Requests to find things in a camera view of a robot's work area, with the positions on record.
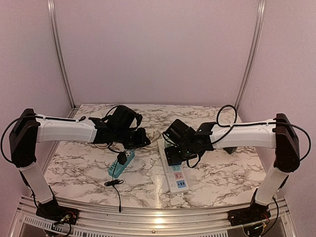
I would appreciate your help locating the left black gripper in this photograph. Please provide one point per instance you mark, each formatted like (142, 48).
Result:
(142, 140)

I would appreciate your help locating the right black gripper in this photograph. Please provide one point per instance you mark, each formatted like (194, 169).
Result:
(170, 152)

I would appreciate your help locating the blue cube socket adapter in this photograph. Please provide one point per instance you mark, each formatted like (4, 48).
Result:
(174, 161)

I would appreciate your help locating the long white power strip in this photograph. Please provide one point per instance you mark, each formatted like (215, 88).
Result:
(175, 175)

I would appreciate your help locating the dark green dragon cube adapter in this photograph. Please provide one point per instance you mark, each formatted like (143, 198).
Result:
(230, 150)

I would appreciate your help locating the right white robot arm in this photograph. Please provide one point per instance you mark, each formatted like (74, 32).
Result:
(277, 133)

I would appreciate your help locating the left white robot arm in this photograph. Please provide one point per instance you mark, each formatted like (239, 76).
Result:
(30, 129)

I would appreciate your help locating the teal power strip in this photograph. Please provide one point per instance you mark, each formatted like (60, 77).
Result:
(121, 163)

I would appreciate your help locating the black charger with thin cable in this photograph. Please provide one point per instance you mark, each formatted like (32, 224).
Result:
(113, 183)

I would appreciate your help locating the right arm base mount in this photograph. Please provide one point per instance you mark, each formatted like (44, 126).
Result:
(245, 216)

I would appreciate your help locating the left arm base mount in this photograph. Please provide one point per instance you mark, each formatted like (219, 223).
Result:
(61, 213)

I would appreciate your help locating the aluminium front frame rail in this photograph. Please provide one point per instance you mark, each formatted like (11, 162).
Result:
(95, 220)

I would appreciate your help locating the right aluminium corner post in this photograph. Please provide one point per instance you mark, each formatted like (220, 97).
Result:
(252, 53)

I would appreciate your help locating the aluminium corner post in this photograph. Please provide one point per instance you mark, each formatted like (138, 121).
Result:
(59, 54)
(252, 53)

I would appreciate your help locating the left aluminium corner post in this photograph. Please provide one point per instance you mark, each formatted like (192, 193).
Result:
(59, 54)

